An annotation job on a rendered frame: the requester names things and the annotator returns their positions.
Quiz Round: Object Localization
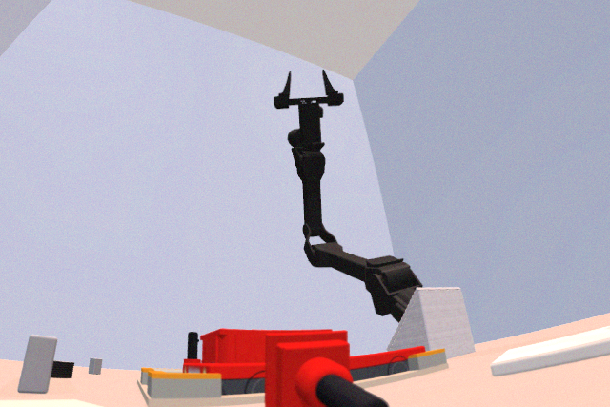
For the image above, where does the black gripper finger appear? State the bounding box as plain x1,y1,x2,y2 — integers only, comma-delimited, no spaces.
278,71,292,97
322,70,338,95

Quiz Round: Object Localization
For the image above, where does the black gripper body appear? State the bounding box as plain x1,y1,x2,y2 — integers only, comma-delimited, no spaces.
274,92,344,127

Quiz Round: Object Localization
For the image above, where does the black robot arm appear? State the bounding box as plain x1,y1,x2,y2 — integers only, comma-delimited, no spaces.
288,126,422,323

